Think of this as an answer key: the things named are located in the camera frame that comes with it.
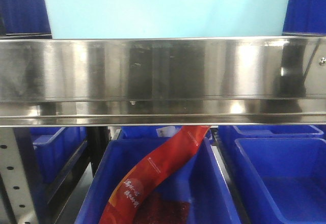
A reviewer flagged light blue bin front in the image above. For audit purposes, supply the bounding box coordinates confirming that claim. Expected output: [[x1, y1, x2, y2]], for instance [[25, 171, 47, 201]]
[[45, 0, 289, 39]]

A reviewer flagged blue bin left neighbouring shelf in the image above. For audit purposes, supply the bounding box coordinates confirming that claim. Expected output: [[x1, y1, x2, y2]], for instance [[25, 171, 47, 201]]
[[30, 127, 87, 184]]

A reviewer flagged blue bin upper left shelf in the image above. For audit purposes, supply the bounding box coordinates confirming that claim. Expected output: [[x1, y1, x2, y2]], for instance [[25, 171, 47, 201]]
[[1, 0, 51, 34]]

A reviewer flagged blue bin upper right shelf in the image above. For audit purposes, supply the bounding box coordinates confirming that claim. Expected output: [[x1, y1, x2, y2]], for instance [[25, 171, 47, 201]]
[[283, 0, 325, 35]]

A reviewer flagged blue bin rear centre lower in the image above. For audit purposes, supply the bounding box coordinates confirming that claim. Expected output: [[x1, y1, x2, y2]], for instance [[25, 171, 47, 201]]
[[118, 125, 182, 141]]

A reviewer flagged blue bin right rear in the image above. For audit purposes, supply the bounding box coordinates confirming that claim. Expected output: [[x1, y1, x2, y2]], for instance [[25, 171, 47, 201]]
[[218, 125, 324, 146]]

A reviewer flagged blue bin with bag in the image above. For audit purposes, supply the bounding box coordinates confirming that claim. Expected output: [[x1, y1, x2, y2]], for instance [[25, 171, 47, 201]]
[[75, 138, 240, 223]]

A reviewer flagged red snack bag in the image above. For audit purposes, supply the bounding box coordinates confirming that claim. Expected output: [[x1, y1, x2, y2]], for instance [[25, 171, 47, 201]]
[[99, 125, 210, 223]]

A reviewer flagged blue bin right front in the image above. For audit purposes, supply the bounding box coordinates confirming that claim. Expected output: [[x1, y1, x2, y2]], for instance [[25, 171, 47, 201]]
[[234, 138, 325, 223]]

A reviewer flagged perforated metal shelf post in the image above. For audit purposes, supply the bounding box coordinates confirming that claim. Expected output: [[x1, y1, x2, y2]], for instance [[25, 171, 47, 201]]
[[1, 128, 38, 223]]

